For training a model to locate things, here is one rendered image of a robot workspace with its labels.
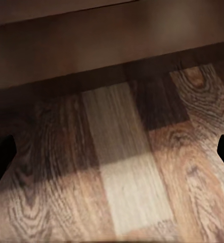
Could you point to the bed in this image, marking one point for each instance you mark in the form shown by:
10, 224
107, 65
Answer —
54, 48

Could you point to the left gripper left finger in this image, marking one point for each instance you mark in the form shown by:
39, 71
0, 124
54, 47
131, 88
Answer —
7, 152

